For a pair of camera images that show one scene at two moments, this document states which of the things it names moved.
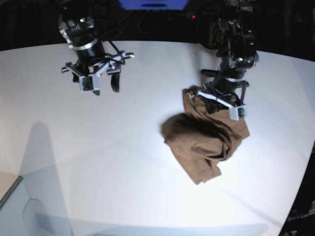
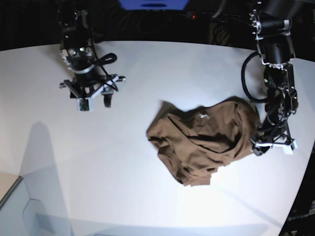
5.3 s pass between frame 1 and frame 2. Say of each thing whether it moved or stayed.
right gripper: moved
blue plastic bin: stayed
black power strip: stayed
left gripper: moved
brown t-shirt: moved
